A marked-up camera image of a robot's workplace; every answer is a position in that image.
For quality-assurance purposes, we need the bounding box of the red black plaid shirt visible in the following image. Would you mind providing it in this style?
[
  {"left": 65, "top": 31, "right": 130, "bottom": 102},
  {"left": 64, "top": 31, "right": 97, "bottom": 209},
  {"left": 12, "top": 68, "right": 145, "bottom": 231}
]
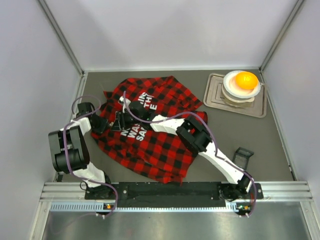
[{"left": 91, "top": 76, "right": 208, "bottom": 184}]

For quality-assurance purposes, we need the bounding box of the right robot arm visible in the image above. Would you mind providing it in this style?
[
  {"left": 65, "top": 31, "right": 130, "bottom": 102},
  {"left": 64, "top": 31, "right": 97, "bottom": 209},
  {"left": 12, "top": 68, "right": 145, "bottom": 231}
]
[{"left": 111, "top": 110, "right": 257, "bottom": 203}]

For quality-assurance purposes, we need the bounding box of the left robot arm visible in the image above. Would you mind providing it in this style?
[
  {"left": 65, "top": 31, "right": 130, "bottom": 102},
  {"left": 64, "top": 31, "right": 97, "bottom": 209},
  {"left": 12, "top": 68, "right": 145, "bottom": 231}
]
[{"left": 48, "top": 102, "right": 114, "bottom": 199}]

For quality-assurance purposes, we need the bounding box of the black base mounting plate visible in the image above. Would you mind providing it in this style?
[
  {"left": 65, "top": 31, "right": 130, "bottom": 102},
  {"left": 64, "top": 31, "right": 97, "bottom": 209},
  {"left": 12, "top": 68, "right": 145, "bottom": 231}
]
[{"left": 84, "top": 181, "right": 264, "bottom": 208}]

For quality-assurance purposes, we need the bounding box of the metal tray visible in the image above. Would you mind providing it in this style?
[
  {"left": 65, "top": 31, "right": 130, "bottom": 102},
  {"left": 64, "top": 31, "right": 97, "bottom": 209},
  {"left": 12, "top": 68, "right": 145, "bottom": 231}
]
[{"left": 203, "top": 73, "right": 267, "bottom": 118}]

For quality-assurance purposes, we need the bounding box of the stack of white paper plates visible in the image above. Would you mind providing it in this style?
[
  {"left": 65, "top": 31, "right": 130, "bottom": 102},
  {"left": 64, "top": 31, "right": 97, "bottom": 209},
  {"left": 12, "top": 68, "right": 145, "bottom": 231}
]
[{"left": 222, "top": 70, "right": 261, "bottom": 103}]

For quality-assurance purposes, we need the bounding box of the orange ball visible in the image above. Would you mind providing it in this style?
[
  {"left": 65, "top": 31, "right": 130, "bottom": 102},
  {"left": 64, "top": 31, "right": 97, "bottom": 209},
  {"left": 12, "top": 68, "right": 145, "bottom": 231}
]
[{"left": 235, "top": 71, "right": 259, "bottom": 90}]

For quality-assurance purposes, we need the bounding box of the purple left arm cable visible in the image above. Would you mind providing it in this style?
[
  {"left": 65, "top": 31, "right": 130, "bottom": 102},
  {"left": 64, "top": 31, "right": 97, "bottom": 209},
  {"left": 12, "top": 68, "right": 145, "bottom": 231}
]
[{"left": 61, "top": 94, "right": 119, "bottom": 218}]

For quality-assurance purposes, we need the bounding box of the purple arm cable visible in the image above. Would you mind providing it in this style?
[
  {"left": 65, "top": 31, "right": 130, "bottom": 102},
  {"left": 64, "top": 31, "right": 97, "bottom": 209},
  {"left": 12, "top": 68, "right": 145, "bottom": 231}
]
[
  {"left": 61, "top": 94, "right": 119, "bottom": 218},
  {"left": 122, "top": 91, "right": 258, "bottom": 216}
]

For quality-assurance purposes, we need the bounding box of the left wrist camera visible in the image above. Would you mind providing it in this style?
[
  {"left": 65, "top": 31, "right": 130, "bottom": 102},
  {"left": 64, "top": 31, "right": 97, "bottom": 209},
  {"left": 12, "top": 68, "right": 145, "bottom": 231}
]
[{"left": 76, "top": 102, "right": 95, "bottom": 118}]

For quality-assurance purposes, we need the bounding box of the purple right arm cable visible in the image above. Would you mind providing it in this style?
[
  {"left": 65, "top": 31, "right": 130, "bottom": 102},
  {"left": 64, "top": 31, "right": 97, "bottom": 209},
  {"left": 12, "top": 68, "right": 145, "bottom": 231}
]
[{"left": 122, "top": 91, "right": 258, "bottom": 216}]

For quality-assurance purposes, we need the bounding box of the perforated cable duct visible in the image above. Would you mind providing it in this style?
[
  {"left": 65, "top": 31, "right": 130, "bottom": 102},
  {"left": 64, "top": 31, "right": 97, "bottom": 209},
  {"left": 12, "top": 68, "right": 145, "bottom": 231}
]
[{"left": 50, "top": 202, "right": 240, "bottom": 213}]

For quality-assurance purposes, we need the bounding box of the black metal bracket stand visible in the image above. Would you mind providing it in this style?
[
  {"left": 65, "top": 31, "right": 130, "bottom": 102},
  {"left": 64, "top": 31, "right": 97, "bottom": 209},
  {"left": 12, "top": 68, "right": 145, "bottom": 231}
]
[{"left": 232, "top": 147, "right": 254, "bottom": 170}]

